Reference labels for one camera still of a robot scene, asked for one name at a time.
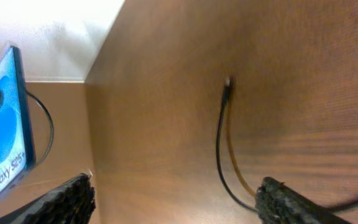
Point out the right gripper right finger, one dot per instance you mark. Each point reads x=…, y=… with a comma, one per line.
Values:
x=278, y=204

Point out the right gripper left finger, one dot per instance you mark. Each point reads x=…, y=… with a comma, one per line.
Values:
x=72, y=202

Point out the blue screen smartphone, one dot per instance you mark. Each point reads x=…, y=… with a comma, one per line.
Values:
x=17, y=154

